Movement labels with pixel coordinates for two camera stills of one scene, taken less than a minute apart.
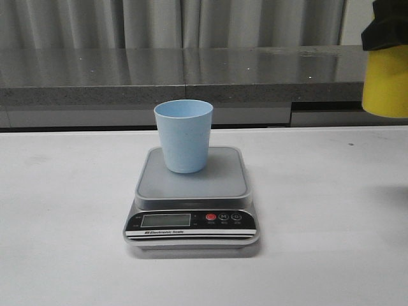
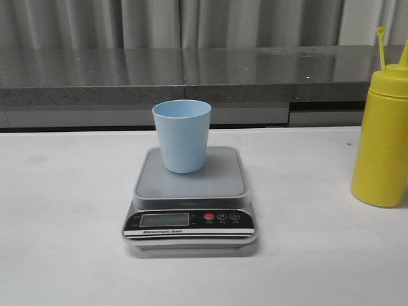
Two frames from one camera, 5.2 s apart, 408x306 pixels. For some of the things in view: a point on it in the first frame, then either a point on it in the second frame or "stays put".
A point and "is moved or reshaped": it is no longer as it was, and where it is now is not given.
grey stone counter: [247, 87] stays put
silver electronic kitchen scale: [209, 210] stays put
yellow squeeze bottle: [385, 81] is moved or reshaped
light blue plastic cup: [185, 127] stays put
